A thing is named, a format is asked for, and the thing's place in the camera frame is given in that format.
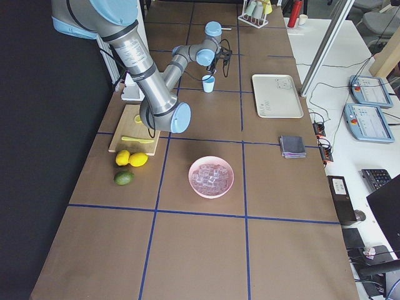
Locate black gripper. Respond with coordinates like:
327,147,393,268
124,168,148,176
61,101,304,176
207,55,221,74

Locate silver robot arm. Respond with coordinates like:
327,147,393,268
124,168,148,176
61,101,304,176
51,0,222,133

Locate light blue cup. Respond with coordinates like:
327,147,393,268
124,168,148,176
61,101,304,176
201,74,216,93

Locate white cup rack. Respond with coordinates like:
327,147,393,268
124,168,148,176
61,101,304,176
237,0,273,29

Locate small white paper cup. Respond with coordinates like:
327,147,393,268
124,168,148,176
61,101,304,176
297,14,308,26

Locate pile of clear ice cubes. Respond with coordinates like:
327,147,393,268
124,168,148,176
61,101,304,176
189,164,230,196

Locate cream bear tray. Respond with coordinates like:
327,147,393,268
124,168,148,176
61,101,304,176
252,74,304,119

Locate lemon slices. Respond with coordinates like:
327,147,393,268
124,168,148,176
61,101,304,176
134,115,142,124

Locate pink bowl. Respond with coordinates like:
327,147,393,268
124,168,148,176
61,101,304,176
188,156,234,199

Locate wooden cutting board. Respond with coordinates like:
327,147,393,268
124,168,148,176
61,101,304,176
108,104,160,156

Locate red bottle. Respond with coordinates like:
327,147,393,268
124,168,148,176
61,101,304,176
287,0,303,28

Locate yellow-green plastic knife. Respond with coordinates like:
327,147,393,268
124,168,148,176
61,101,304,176
121,136,154,144

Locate folded grey cloth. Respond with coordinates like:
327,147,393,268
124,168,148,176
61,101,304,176
279,136,306,158

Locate yellow lemon left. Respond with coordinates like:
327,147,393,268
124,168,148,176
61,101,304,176
115,150,131,166

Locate orange power strip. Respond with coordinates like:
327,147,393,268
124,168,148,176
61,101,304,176
312,122,334,166

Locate green avocado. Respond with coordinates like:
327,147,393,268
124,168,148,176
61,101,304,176
114,170,134,186

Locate teach pendant far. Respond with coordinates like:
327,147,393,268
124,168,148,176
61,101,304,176
349,75,394,108

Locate teach pendant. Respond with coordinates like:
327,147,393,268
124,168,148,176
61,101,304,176
349,75,394,108
344,104,394,143

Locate teach pendant near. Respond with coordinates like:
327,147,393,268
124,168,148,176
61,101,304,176
344,104,394,143

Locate black box device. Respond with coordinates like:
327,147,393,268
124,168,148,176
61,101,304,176
327,176,357,226

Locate black keyboard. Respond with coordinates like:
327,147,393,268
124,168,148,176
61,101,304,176
361,169,391,191

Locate computer mouse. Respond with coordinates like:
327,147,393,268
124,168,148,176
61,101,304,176
354,209,366,222

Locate black laptop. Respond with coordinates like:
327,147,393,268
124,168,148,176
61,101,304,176
367,175,400,251

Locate aluminium frame post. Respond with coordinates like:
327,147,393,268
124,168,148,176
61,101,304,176
300,0,354,97

